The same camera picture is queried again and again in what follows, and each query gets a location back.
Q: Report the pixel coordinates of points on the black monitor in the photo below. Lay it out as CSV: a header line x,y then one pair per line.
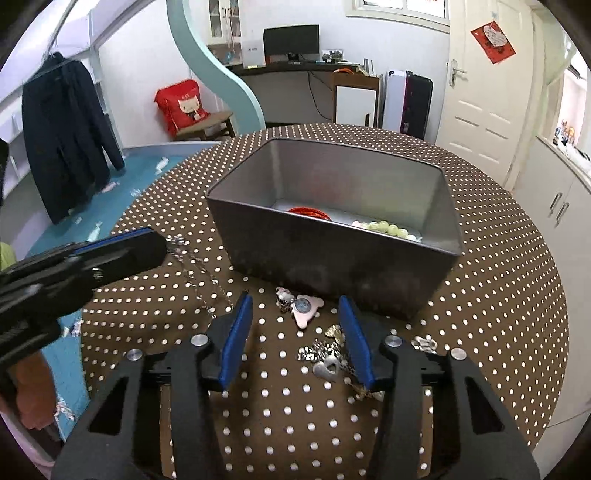
x,y
291,41

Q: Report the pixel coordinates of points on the teal bunk bed frame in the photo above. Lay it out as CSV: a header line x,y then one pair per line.
x,y
217,78

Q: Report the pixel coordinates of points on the white framed window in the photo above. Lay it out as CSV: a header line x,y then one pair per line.
x,y
401,21

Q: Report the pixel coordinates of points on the white box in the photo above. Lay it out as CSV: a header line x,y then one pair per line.
x,y
254,55

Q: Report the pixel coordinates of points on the person's left hand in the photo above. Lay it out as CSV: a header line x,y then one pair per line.
x,y
34,397

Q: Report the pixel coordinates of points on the long white sideboard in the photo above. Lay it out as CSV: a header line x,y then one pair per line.
x,y
554,184

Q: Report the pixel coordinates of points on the white panel door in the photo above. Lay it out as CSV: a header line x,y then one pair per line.
x,y
485,92

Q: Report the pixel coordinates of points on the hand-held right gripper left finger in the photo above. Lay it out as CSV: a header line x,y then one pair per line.
x,y
235,341

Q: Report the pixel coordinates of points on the white glass door cabinet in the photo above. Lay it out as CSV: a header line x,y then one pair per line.
x,y
219,23

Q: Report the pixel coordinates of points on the dark wooden desk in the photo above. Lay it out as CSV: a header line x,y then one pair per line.
x,y
286,68

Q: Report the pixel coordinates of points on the small figurines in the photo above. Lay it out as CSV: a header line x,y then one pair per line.
x,y
565,133

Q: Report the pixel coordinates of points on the dark coat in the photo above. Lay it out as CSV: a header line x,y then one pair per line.
x,y
69,138

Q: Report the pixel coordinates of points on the black white suitcase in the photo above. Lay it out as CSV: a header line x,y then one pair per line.
x,y
415,106

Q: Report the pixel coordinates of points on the blue candy print bedsheet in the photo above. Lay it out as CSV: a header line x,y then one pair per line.
x,y
138,175

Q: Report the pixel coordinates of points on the small silver earring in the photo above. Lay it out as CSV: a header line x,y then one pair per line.
x,y
424,344

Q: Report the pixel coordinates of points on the small white cabinet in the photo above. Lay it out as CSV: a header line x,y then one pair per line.
x,y
353,106

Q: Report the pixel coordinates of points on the grey metal box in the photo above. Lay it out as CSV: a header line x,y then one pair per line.
x,y
323,263

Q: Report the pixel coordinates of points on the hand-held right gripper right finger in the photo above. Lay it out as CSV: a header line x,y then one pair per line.
x,y
358,346

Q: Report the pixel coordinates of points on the red door ornament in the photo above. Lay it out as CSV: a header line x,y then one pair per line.
x,y
493,41

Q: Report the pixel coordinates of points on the brown polka dot tablecloth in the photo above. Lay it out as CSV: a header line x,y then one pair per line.
x,y
485,277

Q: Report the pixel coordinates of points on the red cartoon bag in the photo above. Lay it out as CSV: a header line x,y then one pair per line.
x,y
182,108

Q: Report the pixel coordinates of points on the wooden chair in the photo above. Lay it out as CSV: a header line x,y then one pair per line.
x,y
207,123

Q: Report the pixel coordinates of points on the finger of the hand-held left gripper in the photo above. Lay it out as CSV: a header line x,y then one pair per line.
x,y
115,240
138,256

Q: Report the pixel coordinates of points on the gold charm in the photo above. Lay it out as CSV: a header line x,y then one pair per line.
x,y
334,333

